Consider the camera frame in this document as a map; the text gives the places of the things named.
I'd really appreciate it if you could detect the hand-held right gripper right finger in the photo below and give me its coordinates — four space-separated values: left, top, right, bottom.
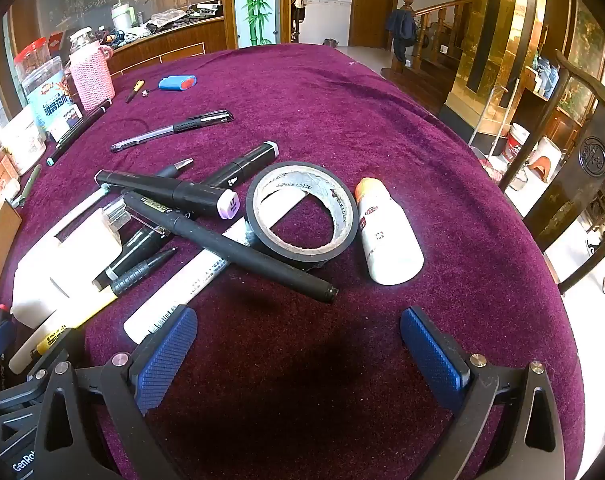
400 306 568 480

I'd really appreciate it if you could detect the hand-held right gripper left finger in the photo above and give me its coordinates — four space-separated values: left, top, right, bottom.
32 305 199 480

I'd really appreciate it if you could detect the white charger adapter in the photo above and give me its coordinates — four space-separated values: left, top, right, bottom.
45 206 124 301
11 247 70 330

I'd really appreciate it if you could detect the white printed marker pen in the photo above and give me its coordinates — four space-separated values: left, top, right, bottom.
123 192 308 347

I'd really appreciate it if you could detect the yellow and black pen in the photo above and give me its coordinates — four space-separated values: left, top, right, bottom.
8 247 179 375

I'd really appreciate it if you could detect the black marker with red end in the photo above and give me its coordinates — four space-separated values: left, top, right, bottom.
93 224 174 292

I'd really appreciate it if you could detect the white bottle with orange cap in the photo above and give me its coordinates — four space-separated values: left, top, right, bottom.
355 177 425 286

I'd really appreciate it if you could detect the long matte black pen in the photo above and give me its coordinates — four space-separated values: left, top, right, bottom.
123 191 339 304

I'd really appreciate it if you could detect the plain white plastic pen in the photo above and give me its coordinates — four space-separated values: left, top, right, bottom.
56 186 109 242

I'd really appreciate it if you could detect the black marker with purple cap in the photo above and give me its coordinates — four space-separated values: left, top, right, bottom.
94 169 242 221

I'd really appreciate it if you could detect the black pen with silver tip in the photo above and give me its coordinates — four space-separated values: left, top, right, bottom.
152 158 194 180

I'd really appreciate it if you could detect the black marker with grey end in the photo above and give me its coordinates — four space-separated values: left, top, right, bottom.
202 141 280 188

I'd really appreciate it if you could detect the black tape roll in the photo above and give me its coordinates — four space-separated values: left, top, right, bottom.
246 161 359 266

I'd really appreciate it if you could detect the green lighter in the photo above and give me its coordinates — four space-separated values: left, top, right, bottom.
11 163 42 209

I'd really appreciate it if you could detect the white plastic jar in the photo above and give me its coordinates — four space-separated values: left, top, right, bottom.
0 105 49 177

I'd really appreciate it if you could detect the clear gel pen black grip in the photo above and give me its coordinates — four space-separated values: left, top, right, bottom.
110 109 234 154

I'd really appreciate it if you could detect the black marker with teal end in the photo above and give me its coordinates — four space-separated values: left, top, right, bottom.
46 99 114 167

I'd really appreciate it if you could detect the red and white bucket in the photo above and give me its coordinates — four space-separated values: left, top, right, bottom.
503 122 531 162

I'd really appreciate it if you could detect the small white and blue box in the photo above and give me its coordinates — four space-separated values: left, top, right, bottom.
47 104 84 143

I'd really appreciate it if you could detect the dark wooden chair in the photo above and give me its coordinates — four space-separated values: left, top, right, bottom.
499 50 605 296

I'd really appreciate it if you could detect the blue and white canister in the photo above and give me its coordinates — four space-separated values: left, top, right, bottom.
21 56 83 136

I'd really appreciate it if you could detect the purple velvet tablecloth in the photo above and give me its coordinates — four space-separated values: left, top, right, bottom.
0 42 585 480

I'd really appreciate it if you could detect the blue battery pack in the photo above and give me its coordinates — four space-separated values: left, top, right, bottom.
158 75 198 94

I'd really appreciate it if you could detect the bottle with pink knitted cover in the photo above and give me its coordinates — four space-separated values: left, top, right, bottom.
68 27 117 113

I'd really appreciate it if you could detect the clear jar with red lid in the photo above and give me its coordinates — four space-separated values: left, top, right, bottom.
13 36 64 86

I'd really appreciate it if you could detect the blue plastic package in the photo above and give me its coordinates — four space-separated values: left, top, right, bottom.
532 55 556 99

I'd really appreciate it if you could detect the person in dark clothes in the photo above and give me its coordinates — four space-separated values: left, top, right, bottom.
386 7 417 63

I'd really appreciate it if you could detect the wooden stair railing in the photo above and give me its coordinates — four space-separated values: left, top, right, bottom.
402 0 475 73

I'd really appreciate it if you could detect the pile of plastic bags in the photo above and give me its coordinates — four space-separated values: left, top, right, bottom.
142 2 223 33

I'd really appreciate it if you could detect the white and green cup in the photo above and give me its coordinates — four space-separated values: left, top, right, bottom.
111 2 136 35

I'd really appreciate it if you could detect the framed landscape painting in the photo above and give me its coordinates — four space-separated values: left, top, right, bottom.
565 0 605 126

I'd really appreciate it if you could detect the brown wooden door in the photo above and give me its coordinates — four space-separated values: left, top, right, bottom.
349 0 402 51

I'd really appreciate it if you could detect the chair with draped cloth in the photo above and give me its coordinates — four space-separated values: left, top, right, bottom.
290 0 309 43

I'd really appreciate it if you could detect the bamboo painted panel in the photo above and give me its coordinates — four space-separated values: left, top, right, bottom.
234 0 284 50

